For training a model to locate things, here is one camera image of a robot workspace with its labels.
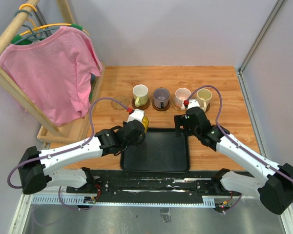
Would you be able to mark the pink mug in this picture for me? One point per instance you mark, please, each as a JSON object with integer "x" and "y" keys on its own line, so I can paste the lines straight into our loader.
{"x": 181, "y": 95}

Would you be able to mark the wooden clothes rack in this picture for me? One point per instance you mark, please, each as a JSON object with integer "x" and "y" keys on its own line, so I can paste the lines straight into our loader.
{"x": 49, "y": 132}

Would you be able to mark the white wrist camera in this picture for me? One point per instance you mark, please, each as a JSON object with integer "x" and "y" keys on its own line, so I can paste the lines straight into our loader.
{"x": 188, "y": 104}
{"x": 137, "y": 114}

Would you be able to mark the woven rattan coaster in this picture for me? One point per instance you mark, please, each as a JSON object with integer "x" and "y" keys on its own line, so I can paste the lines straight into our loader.
{"x": 120, "y": 102}
{"x": 177, "y": 108}

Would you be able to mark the cream mug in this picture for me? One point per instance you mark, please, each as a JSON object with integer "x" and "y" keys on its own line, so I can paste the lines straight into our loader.
{"x": 203, "y": 97}

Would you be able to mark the black plastic tray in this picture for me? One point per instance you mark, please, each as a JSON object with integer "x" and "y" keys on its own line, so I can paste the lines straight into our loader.
{"x": 161, "y": 151}

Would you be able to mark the brown wooden coaster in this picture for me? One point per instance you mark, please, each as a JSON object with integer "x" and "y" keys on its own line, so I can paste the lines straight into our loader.
{"x": 143, "y": 107}
{"x": 161, "y": 109}
{"x": 208, "y": 107}

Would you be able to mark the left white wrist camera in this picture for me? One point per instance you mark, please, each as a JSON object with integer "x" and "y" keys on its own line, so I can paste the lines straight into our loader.
{"x": 137, "y": 114}

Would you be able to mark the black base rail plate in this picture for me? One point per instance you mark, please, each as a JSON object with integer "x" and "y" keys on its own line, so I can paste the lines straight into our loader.
{"x": 148, "y": 188}

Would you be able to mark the grey clothes hanger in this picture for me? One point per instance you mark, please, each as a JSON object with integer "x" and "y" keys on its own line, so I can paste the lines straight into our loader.
{"x": 34, "y": 35}

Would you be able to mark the purple mug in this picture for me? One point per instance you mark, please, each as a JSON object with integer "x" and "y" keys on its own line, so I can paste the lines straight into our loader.
{"x": 161, "y": 97}

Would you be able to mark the white mug green handle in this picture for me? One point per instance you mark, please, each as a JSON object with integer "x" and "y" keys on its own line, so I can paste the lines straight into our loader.
{"x": 140, "y": 93}

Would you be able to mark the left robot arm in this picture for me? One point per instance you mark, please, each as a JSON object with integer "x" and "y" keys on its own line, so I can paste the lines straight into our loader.
{"x": 45, "y": 168}

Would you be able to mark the yellow mug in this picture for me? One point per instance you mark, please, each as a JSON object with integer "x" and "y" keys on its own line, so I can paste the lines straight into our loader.
{"x": 145, "y": 123}

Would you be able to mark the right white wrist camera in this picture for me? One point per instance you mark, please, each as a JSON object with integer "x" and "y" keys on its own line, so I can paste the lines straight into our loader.
{"x": 188, "y": 104}

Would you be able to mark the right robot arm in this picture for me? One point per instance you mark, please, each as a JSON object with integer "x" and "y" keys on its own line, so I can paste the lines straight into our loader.
{"x": 269, "y": 182}

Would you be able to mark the aluminium frame post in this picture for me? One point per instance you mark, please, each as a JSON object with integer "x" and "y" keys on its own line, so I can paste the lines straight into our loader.
{"x": 262, "y": 33}

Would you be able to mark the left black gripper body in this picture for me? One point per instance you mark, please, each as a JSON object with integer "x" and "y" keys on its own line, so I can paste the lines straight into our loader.
{"x": 135, "y": 142}

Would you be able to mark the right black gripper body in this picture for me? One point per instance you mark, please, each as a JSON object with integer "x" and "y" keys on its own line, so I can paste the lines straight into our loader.
{"x": 191, "y": 130}

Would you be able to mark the pink t-shirt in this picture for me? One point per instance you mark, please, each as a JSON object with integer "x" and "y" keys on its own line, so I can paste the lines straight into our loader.
{"x": 55, "y": 73}

